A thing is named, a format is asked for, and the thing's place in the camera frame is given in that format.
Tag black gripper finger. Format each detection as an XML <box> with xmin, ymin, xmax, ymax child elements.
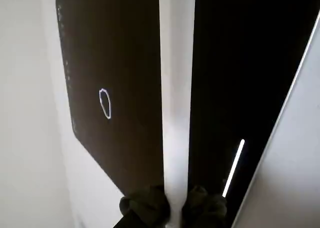
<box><xmin>112</xmin><ymin>184</ymin><xmax>173</xmax><ymax>228</ymax></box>
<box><xmin>180</xmin><ymin>184</ymin><xmax>229</xmax><ymax>228</ymax></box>

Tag white stylus pencil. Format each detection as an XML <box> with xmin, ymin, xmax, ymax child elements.
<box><xmin>158</xmin><ymin>0</ymin><xmax>197</xmax><ymax>228</ymax></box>

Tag black screen silver tablet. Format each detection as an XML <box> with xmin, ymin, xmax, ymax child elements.
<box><xmin>55</xmin><ymin>0</ymin><xmax>320</xmax><ymax>228</ymax></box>

